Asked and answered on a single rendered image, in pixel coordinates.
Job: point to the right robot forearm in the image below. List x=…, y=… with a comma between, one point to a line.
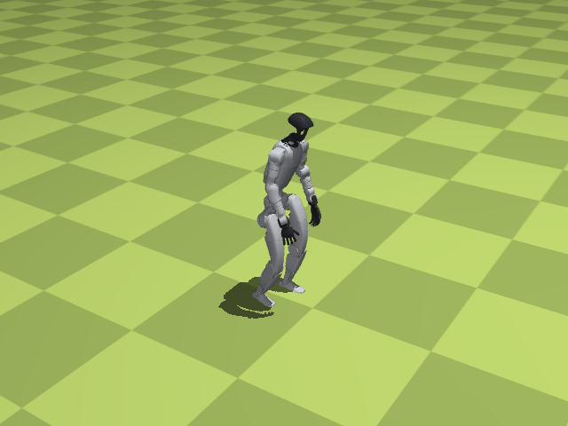
x=275, y=200

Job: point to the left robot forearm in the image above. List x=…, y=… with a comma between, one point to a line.
x=307, y=186

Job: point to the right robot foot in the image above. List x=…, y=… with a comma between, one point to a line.
x=264, y=299

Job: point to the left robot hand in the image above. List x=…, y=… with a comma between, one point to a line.
x=316, y=216

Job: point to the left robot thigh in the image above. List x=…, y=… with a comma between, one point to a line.
x=298, y=221

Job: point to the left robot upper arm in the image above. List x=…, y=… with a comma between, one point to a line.
x=302, y=169

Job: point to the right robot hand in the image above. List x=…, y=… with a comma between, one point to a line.
x=287, y=232

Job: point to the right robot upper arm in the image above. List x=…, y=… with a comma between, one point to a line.
x=275, y=158

